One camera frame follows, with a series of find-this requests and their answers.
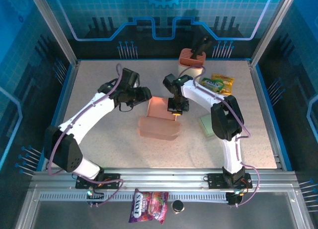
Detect brown cardboard box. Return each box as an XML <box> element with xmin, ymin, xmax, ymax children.
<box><xmin>137</xmin><ymin>96</ymin><xmax>182</xmax><ymax>142</ymax></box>

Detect green Fox's candy bag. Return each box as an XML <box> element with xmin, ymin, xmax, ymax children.
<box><xmin>200</xmin><ymin>77</ymin><xmax>224</xmax><ymax>94</ymax></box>

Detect purple Fox's berries candy bag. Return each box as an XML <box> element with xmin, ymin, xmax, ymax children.
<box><xmin>128</xmin><ymin>188</ymin><xmax>169</xmax><ymax>225</ymax></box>

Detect slotted metal cable duct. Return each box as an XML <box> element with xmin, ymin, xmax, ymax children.
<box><xmin>39</xmin><ymin>191</ymin><xmax>231</xmax><ymax>203</ymax></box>

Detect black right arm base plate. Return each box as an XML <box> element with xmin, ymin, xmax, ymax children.
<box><xmin>207</xmin><ymin>173</ymin><xmax>253</xmax><ymax>190</ymax></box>

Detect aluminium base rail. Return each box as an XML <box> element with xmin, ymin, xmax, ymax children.
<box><xmin>31</xmin><ymin>167</ymin><xmax>300</xmax><ymax>189</ymax></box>

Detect aluminium frame post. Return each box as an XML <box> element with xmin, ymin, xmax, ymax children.
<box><xmin>27</xmin><ymin>0</ymin><xmax>80</xmax><ymax>67</ymax></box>
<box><xmin>249</xmin><ymin>0</ymin><xmax>300</xmax><ymax>67</ymax></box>

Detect cream knife block pink top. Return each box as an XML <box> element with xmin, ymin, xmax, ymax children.
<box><xmin>178</xmin><ymin>48</ymin><xmax>207</xmax><ymax>77</ymax></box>

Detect black knife handle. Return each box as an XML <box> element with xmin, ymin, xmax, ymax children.
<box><xmin>190</xmin><ymin>34</ymin><xmax>212</xmax><ymax>61</ymax></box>

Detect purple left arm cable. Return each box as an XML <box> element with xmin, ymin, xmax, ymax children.
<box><xmin>47</xmin><ymin>63</ymin><xmax>125</xmax><ymax>207</ymax></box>

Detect green paper box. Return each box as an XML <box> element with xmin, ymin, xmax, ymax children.
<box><xmin>199</xmin><ymin>114</ymin><xmax>217</xmax><ymax>138</ymax></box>

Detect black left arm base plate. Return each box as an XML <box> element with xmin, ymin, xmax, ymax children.
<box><xmin>75</xmin><ymin>173</ymin><xmax>120</xmax><ymax>190</ymax></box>

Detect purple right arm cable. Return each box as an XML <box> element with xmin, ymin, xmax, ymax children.
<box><xmin>182</xmin><ymin>65</ymin><xmax>260</xmax><ymax>207</ymax></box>

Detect yellow candy bag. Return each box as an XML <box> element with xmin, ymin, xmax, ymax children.
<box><xmin>211</xmin><ymin>74</ymin><xmax>235</xmax><ymax>95</ymax></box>

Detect black round cap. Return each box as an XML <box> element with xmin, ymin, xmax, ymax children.
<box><xmin>171</xmin><ymin>200</ymin><xmax>185</xmax><ymax>214</ymax></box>

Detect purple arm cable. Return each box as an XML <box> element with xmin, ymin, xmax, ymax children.
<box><xmin>47</xmin><ymin>63</ymin><xmax>125</xmax><ymax>207</ymax></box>
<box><xmin>182</xmin><ymin>65</ymin><xmax>260</xmax><ymax>207</ymax></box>

